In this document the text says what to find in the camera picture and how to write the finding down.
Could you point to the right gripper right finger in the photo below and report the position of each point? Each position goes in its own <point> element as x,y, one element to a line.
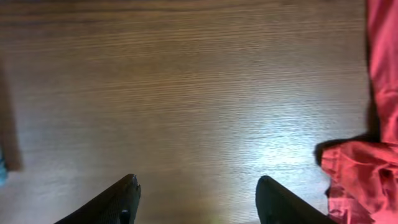
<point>278,205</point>

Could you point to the red garment pile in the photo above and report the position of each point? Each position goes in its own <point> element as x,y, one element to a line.
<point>364,174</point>

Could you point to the light blue t-shirt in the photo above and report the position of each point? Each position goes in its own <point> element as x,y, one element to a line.
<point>3,169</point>

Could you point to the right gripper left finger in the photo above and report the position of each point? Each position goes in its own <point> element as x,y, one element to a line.
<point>117,204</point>

